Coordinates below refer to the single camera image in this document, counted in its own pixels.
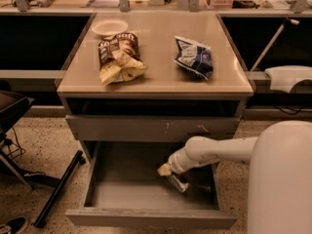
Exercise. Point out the white curved chair armrest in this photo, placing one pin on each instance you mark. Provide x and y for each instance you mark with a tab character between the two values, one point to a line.
284	78

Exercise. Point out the brown yellow chip bag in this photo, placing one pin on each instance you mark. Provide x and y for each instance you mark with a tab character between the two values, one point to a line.
119	58

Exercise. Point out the blue white chip bag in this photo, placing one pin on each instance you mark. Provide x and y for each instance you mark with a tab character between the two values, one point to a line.
195	57

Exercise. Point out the open grey middle drawer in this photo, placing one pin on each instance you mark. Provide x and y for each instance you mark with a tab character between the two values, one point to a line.
123	189

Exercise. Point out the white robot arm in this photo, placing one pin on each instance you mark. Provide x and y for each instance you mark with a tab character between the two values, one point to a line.
280	175

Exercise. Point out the silver redbull can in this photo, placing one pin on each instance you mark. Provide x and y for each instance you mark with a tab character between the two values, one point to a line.
179	182

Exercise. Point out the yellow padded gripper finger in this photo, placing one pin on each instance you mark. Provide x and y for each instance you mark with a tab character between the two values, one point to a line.
164	170

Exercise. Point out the black chair base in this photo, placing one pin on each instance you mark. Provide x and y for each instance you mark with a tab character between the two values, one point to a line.
27	155

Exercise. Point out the closed grey top drawer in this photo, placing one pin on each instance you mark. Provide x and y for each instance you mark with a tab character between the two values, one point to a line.
150	128

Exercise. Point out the white stick with black tip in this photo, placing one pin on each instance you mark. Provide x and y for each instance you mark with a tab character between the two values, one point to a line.
285	22

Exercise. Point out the grey drawer cabinet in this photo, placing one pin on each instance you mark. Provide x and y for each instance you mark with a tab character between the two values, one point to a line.
164	89

